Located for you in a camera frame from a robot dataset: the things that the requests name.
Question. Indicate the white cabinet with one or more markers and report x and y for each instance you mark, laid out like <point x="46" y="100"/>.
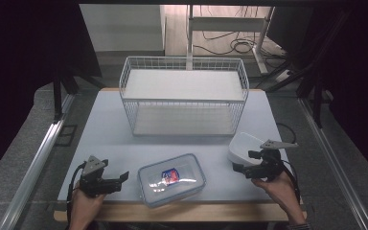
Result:
<point x="121" y="28"/>

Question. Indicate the clear rectangular lidded container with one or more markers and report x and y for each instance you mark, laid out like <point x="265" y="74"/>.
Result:
<point x="172" y="188"/>

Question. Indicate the person's right hand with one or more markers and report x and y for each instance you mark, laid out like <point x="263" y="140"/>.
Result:
<point x="281" y="191"/>

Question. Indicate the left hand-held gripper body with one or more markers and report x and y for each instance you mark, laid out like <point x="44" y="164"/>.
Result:
<point x="91" y="183"/>

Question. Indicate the white metal desk frame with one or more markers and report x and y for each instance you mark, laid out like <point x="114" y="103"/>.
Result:
<point x="226" y="24"/>

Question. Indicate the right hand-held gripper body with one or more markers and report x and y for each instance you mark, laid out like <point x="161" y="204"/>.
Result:
<point x="268" y="167"/>

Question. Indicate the aluminium rail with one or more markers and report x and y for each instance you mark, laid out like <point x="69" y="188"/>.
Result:
<point x="332" y="159"/>
<point x="35" y="166"/>

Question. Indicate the white square lidded container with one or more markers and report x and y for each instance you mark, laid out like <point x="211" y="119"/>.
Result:
<point x="241" y="147"/>

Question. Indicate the person's left hand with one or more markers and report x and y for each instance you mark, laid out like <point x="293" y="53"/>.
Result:
<point x="84" y="207"/>

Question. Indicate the black metal stand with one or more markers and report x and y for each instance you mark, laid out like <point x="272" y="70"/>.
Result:
<point x="57" y="92"/>
<point x="316" y="80"/>

